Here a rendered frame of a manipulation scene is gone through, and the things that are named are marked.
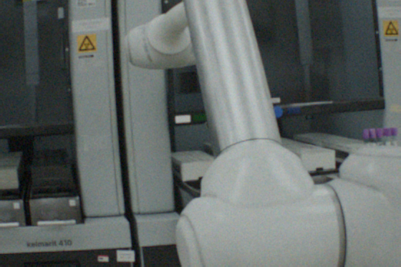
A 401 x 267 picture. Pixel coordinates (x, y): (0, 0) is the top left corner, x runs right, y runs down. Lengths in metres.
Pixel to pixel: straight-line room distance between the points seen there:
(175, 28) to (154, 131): 0.43
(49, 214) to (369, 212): 1.15
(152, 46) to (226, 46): 0.66
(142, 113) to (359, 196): 1.14
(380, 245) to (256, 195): 0.20
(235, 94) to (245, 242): 0.25
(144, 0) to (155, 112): 0.29
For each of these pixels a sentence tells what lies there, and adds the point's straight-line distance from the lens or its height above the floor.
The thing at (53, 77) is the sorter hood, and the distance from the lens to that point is 2.21.
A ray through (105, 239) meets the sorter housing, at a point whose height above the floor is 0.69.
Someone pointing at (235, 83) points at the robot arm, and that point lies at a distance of 1.28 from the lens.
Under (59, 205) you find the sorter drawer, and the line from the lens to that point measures 2.16.
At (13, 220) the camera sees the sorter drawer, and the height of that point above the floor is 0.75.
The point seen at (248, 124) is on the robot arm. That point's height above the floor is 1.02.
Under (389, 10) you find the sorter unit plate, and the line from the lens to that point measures 2.43.
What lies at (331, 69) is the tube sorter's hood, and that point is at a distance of 2.34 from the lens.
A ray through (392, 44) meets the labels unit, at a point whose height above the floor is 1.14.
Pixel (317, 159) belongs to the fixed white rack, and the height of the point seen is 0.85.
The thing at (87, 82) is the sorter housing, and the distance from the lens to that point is 2.23.
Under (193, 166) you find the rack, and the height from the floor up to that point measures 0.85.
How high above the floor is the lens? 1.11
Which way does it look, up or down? 3 degrees down
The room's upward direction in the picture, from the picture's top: 4 degrees counter-clockwise
